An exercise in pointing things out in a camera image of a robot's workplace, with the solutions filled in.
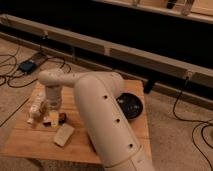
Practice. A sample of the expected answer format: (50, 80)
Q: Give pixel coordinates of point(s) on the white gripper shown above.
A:
(54, 101)

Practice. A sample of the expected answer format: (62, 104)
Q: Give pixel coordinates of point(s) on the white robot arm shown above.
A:
(95, 95)

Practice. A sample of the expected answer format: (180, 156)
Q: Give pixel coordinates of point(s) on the wooden table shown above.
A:
(37, 141)

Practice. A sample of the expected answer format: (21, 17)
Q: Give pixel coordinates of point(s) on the white plastic bottle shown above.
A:
(37, 107)

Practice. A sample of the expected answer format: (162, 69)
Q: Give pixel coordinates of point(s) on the black bowl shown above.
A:
(131, 105)

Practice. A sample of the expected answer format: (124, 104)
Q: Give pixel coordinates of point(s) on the black power adapter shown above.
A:
(27, 67)

